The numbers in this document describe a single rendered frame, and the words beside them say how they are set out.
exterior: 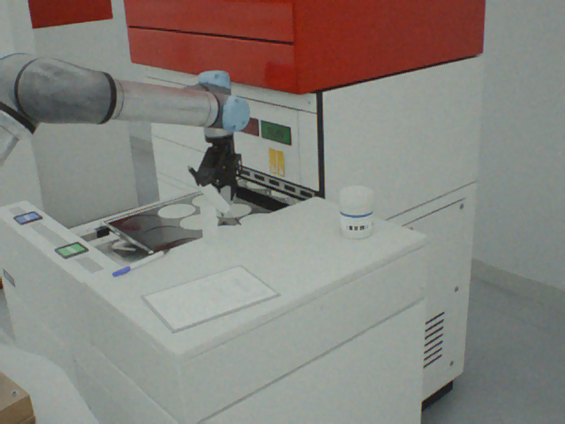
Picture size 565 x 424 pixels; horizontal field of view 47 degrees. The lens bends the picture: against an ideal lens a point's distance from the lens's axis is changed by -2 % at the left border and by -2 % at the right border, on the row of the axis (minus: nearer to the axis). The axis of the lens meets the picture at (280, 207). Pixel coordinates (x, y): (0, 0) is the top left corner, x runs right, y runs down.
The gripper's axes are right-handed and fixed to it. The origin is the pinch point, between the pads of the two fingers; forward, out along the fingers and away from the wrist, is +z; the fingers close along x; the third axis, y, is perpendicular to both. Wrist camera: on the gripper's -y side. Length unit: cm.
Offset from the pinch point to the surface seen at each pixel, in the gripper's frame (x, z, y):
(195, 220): 7.0, 2.0, -1.4
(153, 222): 17.5, 2.1, -4.6
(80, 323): 12.9, 7.3, -45.6
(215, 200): -10.3, -13.6, -24.8
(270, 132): -9.3, -17.6, 13.7
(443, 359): -54, 72, 54
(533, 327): -87, 92, 116
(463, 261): -58, 37, 61
